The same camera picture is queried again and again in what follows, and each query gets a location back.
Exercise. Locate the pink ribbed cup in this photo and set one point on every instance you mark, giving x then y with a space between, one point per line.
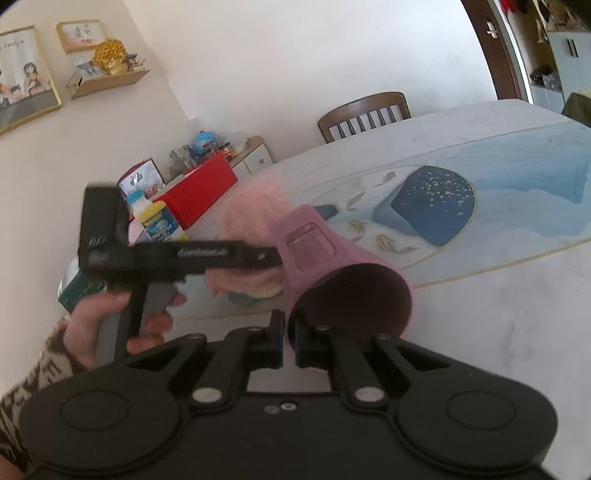
341 281

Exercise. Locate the small white cabinet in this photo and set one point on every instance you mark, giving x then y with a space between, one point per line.
254 159

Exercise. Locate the white wall cabinet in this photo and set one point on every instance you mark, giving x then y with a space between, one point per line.
570 50

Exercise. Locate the green box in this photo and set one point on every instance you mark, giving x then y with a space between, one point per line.
81 290

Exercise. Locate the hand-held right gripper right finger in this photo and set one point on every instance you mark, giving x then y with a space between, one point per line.
301 346

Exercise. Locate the blue ball toy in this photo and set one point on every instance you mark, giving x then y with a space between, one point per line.
205 144

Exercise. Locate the small framed wall picture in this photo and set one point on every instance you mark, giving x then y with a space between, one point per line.
82 36

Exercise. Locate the person's left hand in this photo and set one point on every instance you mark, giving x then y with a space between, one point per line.
83 327

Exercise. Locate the pink fluffy towel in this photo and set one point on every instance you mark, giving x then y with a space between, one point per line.
249 207

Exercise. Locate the wooden chair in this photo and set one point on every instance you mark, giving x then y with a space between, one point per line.
364 113

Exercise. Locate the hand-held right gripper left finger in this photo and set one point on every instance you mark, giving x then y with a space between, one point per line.
276 344

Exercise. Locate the red box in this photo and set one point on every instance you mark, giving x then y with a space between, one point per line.
203 194

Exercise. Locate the person's left forearm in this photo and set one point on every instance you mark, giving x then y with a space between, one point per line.
32 397

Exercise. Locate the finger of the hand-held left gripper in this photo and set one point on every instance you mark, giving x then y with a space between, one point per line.
261 257

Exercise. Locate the printed red gift bag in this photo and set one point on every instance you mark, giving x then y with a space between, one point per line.
141 177

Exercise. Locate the yellow bottle with blue label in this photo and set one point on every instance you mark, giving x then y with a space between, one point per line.
164 224

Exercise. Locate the brown door frame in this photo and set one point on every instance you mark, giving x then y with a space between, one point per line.
501 50

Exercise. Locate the large framed wall picture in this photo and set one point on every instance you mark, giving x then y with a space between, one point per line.
25 78

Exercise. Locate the wooden wall shelf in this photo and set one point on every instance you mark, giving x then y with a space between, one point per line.
108 83

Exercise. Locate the golden ornament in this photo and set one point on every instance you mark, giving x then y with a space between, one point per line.
111 56

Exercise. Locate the white bottle with blue cap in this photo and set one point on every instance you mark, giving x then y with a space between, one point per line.
137 205

